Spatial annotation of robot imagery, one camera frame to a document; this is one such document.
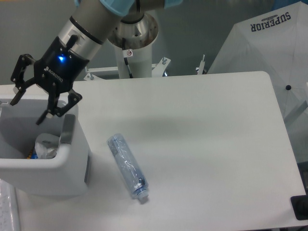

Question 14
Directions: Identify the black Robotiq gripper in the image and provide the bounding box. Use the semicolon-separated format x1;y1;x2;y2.
10;36;89;125

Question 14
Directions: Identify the white paper wrapper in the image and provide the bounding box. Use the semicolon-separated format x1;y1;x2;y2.
34;133;60;159

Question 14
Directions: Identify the crushed clear plastic bottle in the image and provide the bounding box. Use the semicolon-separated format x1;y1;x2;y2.
107;133;149;204

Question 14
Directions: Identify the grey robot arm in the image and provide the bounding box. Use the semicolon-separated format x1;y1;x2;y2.
10;0;182;125

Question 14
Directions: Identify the white plastic trash can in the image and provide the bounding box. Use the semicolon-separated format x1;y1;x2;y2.
0;94;90;196

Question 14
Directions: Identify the blue snack package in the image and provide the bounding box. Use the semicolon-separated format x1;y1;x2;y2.
27;148;38;159

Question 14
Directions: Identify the white Superior umbrella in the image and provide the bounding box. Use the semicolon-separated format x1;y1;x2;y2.
209;1;308;163

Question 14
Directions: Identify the black device at corner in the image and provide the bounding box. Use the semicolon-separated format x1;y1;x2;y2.
291;195;308;220

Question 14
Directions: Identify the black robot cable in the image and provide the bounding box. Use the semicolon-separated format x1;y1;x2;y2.
121;38;134;79

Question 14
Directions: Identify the white metal mounting frame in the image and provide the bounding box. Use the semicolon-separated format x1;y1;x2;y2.
83;55;207;81

